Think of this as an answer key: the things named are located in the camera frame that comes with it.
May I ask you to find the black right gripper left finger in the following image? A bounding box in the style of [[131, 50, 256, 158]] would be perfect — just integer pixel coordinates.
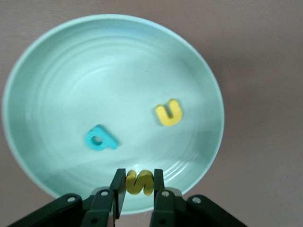
[[9, 168, 126, 227]]

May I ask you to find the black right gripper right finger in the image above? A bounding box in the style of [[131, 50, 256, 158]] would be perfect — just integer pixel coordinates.
[[148, 168, 247, 227]]

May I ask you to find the yellow foam letter s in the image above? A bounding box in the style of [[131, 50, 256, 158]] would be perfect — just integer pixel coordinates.
[[119, 169, 156, 196]]

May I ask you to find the teal foam letter a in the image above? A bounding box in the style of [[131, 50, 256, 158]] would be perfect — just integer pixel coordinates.
[[85, 124, 119, 152]]

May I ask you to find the green plate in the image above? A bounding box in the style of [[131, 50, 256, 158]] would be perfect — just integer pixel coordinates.
[[1, 14, 225, 215]]

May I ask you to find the yellow foam letter u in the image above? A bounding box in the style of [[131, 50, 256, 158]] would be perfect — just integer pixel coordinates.
[[155, 98, 184, 127]]

